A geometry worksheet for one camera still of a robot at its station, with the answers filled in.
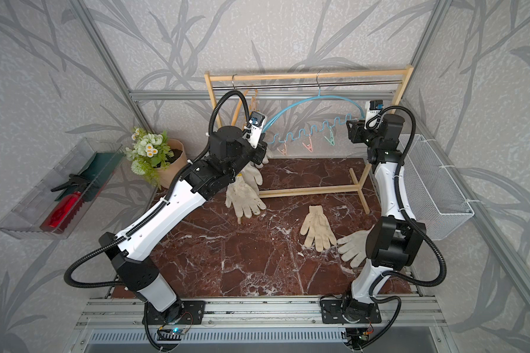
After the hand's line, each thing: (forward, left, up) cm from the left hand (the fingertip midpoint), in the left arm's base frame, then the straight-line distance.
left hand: (262, 133), depth 67 cm
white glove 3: (-16, -38, -44) cm, 60 cm away
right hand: (+14, -33, -5) cm, 36 cm away
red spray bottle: (-23, +54, -10) cm, 59 cm away
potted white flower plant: (+8, +43, -19) cm, 48 cm away
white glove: (-8, +8, -25) cm, 27 cm away
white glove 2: (-11, -23, -44) cm, 51 cm away
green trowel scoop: (-8, +56, -13) cm, 58 cm away
